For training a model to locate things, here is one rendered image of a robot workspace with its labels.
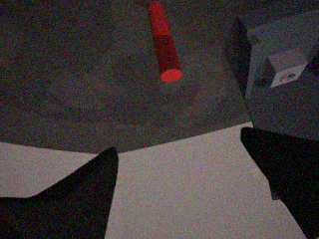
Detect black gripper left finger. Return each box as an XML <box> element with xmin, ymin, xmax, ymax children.
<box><xmin>0</xmin><ymin>147</ymin><xmax>120</xmax><ymax>239</ymax></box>

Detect red peg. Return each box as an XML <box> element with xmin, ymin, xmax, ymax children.
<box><xmin>148</xmin><ymin>1</ymin><xmax>182</xmax><ymax>83</ymax></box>

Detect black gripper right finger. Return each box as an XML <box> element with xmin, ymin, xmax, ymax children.
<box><xmin>240</xmin><ymin>126</ymin><xmax>319</xmax><ymax>239</ymax></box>

